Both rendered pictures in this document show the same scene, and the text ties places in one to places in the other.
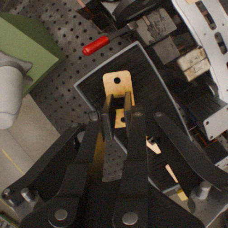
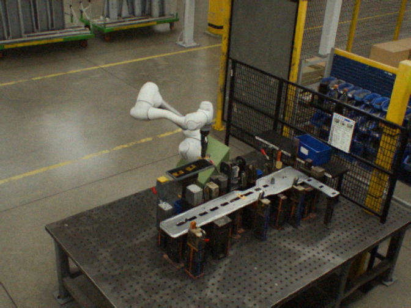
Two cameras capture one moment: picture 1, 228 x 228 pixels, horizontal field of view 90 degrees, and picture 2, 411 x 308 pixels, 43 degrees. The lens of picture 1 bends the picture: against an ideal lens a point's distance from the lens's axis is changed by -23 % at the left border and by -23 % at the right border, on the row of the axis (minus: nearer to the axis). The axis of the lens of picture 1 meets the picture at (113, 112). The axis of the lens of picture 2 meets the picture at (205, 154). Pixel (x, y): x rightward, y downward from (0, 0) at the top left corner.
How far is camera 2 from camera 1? 3.85 m
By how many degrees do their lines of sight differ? 63
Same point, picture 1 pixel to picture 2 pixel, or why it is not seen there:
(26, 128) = (110, 198)
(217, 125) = (192, 187)
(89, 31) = not seen: hidden behind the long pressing
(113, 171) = (115, 209)
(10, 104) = (190, 151)
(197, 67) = (211, 185)
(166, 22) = (222, 179)
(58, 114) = not seen: hidden behind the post
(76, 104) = (173, 196)
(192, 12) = (232, 195)
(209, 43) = (222, 200)
